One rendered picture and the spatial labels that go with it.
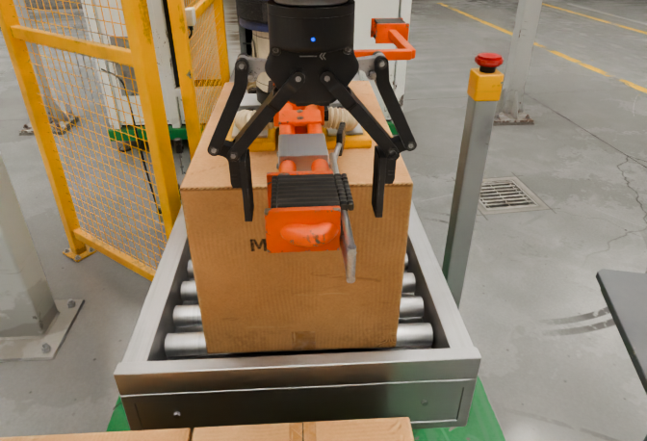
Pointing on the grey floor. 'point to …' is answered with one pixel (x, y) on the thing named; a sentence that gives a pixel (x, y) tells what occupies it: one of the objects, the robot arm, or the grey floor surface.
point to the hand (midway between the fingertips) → (313, 203)
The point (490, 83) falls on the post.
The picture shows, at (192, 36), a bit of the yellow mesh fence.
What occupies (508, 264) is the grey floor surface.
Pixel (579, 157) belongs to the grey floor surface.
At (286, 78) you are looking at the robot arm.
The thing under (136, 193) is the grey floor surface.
